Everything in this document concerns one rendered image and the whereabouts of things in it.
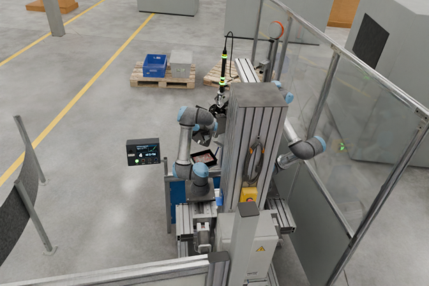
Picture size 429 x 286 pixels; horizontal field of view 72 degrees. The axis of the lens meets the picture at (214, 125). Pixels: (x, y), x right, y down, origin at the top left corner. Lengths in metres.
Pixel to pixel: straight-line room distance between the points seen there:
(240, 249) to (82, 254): 2.65
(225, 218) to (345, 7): 9.19
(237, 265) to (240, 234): 0.15
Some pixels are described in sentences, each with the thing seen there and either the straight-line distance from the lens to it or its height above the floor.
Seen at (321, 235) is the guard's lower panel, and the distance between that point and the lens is 2.78.
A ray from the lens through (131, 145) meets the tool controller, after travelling 2.40.
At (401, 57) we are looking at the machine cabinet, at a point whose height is 1.58.
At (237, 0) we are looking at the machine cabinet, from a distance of 8.00.
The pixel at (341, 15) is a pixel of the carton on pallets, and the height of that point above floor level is 0.35.
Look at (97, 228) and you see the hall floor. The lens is 3.51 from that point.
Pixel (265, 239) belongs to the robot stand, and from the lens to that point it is 1.89.
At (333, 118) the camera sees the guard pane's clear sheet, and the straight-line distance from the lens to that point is 2.38.
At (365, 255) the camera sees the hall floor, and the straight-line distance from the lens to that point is 3.67.
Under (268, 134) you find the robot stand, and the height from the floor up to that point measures 1.86.
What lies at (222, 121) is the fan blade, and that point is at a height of 1.22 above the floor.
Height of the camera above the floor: 2.78
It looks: 36 degrees down
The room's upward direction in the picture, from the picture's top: 4 degrees clockwise
